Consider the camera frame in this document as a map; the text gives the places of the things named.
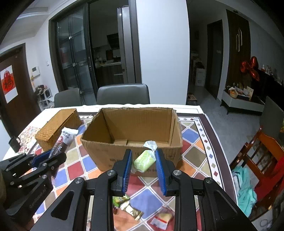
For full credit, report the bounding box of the black white stick packet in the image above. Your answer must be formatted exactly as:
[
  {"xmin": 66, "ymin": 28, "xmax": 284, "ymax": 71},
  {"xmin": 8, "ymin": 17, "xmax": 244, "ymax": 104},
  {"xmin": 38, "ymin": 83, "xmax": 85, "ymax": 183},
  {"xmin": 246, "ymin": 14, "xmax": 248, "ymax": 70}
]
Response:
[{"xmin": 47, "ymin": 127, "xmax": 80, "ymax": 185}]

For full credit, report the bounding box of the clear red cracker packet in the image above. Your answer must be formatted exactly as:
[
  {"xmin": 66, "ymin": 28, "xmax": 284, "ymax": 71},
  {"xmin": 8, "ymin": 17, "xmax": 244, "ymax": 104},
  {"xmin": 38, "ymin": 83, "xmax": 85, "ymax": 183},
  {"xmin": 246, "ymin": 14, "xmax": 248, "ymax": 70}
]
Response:
[{"xmin": 147, "ymin": 207, "xmax": 175, "ymax": 230}]

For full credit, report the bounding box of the gold olive snack packet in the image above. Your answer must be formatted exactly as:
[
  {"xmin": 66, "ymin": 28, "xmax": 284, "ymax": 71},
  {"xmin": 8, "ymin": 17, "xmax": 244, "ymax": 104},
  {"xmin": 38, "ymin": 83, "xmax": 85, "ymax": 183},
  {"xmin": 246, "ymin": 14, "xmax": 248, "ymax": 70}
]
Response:
[{"xmin": 120, "ymin": 200, "xmax": 143, "ymax": 220}]

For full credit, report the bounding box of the light green cake packet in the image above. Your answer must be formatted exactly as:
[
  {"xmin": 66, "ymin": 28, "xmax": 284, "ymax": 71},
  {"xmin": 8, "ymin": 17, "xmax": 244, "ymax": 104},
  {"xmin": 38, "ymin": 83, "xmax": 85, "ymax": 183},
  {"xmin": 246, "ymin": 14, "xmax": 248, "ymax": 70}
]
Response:
[{"xmin": 131, "ymin": 141, "xmax": 158, "ymax": 174}]

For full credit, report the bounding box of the green pistachio candy packet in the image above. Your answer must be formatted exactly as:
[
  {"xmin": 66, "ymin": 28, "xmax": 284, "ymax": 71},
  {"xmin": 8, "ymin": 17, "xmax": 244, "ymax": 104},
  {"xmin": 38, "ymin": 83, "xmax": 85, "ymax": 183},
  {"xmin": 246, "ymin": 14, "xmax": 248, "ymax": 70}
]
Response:
[{"xmin": 112, "ymin": 195, "xmax": 130, "ymax": 207}]

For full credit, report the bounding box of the black mug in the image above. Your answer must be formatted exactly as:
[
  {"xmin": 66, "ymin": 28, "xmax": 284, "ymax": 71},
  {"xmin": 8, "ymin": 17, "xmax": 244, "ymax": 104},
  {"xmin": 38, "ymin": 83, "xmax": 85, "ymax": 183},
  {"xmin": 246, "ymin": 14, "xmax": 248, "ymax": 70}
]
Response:
[{"xmin": 9, "ymin": 136, "xmax": 21, "ymax": 153}]

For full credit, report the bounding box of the patterned floral placemat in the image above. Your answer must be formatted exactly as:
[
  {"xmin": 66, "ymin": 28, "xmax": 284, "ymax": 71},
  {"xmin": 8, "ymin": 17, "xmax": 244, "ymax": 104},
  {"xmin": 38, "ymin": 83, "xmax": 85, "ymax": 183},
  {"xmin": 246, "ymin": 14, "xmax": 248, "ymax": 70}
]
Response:
[{"xmin": 18, "ymin": 126, "xmax": 40, "ymax": 154}]

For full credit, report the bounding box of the woven rattan box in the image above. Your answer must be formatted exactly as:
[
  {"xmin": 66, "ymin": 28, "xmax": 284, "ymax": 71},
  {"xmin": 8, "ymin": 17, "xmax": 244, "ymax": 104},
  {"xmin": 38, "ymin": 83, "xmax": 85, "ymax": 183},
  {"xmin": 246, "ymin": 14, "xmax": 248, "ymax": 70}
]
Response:
[{"xmin": 35, "ymin": 108, "xmax": 82, "ymax": 151}]

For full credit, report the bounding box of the teal cloth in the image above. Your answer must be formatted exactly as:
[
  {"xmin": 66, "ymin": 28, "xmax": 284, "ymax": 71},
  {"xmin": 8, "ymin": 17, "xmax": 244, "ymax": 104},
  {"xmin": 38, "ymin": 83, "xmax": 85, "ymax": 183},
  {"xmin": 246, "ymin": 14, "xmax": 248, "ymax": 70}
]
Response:
[{"xmin": 232, "ymin": 166, "xmax": 257, "ymax": 217}]

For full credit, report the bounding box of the colourful diamond table mat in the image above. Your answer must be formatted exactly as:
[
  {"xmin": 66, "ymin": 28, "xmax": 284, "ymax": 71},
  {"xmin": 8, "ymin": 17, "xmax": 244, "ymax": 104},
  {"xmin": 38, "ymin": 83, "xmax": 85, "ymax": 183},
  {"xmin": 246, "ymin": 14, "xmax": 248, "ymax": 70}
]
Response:
[{"xmin": 20, "ymin": 112, "xmax": 238, "ymax": 231}]

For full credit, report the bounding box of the red garment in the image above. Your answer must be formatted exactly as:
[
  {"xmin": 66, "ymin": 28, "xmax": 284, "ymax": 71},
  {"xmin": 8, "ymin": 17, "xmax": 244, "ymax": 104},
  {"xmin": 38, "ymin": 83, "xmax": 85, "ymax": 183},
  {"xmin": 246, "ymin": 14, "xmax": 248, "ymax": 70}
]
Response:
[{"xmin": 254, "ymin": 157, "xmax": 283, "ymax": 208}]

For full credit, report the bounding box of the white shoe rack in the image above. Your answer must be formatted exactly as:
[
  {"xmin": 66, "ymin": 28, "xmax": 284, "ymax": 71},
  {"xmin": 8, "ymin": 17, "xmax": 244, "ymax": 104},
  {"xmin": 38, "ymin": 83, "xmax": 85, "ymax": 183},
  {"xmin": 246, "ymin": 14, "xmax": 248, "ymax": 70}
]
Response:
[{"xmin": 35, "ymin": 85, "xmax": 54, "ymax": 111}]

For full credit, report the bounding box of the red fu door poster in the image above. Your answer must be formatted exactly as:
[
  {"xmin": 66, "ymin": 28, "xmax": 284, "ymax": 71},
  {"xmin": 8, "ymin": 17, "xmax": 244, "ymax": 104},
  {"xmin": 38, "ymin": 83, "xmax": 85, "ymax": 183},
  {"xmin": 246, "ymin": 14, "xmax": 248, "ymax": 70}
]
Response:
[{"xmin": 1, "ymin": 65, "xmax": 18, "ymax": 103}]

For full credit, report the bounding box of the grey chair left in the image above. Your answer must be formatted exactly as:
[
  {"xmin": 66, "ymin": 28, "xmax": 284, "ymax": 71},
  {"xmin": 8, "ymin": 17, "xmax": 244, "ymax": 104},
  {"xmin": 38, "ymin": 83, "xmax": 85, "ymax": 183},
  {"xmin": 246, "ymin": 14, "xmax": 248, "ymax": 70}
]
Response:
[{"xmin": 54, "ymin": 88, "xmax": 83, "ymax": 108}]

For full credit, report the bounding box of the grey chair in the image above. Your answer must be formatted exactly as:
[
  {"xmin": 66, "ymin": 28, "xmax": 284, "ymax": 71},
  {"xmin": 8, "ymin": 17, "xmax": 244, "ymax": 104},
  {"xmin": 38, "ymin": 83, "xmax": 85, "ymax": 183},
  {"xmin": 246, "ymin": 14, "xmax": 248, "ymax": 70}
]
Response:
[
  {"xmin": 96, "ymin": 83, "xmax": 150, "ymax": 105},
  {"xmin": 260, "ymin": 96, "xmax": 283, "ymax": 145},
  {"xmin": 54, "ymin": 88, "xmax": 83, "ymax": 108}
]

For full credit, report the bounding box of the brown cardboard box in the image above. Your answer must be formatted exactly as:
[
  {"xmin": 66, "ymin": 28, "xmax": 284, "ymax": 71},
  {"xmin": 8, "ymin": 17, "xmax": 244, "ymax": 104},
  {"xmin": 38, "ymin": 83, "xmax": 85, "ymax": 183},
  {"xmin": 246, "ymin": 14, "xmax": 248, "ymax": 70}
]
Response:
[{"xmin": 81, "ymin": 107, "xmax": 182, "ymax": 171}]

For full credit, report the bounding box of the red wooden chair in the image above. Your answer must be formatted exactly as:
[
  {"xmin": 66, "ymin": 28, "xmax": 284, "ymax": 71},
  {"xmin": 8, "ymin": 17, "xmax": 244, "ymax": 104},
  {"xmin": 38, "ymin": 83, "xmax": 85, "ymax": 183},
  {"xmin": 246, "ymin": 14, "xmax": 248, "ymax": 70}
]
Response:
[{"xmin": 230, "ymin": 128, "xmax": 283, "ymax": 210}]

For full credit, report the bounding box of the grey chair centre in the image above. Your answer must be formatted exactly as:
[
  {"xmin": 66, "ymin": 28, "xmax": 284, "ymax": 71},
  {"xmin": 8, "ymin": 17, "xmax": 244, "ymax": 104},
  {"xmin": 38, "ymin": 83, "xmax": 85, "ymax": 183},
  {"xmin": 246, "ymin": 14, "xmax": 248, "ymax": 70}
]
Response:
[{"xmin": 96, "ymin": 83, "xmax": 150, "ymax": 105}]

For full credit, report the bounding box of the grey chair right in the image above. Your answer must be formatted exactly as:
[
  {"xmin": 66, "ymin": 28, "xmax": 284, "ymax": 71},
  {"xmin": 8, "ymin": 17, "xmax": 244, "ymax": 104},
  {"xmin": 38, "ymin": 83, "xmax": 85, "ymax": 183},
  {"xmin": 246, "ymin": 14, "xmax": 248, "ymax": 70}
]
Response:
[{"xmin": 260, "ymin": 96, "xmax": 283, "ymax": 145}]

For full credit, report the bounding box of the white low bench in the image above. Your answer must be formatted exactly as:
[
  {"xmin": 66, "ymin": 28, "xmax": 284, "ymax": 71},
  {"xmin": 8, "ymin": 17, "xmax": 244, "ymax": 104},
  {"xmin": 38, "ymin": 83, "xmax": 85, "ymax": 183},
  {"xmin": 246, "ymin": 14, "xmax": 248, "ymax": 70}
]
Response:
[{"xmin": 220, "ymin": 91, "xmax": 265, "ymax": 116}]

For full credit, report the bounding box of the red foil balloon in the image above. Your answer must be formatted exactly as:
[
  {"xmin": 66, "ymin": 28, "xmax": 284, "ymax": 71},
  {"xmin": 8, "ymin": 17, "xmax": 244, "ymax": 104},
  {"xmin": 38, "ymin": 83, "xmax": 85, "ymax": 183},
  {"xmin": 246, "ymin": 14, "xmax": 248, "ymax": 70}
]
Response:
[{"xmin": 240, "ymin": 56, "xmax": 260, "ymax": 81}]

